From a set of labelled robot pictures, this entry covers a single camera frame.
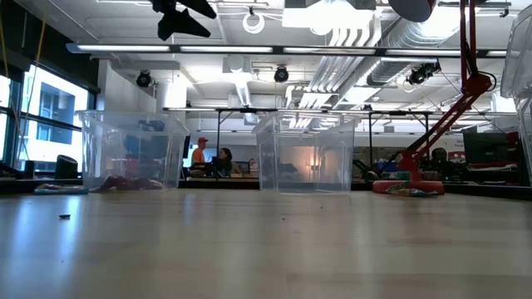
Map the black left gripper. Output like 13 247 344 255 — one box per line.
149 0 218 42

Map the clear plastic bin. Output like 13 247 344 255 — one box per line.
253 110 362 195
76 110 190 192
500 3 532 186

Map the dark red candy packet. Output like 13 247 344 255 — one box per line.
90 174 164 193

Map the teal candy packet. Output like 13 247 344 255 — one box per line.
33 184 89 195

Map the green colourful candy packet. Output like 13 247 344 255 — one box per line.
386 184 440 198

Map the long ceiling light bar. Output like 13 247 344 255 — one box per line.
66 42 508 58

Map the person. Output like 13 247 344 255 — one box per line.
190 136 209 167
430 147 457 176
215 147 243 178

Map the black rounded desk object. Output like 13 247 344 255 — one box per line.
55 154 79 179

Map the dark round ceiling shade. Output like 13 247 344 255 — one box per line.
388 0 436 22

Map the red articulated stand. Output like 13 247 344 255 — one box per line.
372 0 495 195

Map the black monitor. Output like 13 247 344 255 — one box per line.
463 131 510 165

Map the white cable coil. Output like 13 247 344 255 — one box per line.
242 6 266 35

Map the yellow hanging cable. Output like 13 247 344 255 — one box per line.
16 16 47 167

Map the silver ventilation duct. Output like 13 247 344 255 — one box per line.
367 18 458 86

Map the black frame table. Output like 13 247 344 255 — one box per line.
361 110 433 167

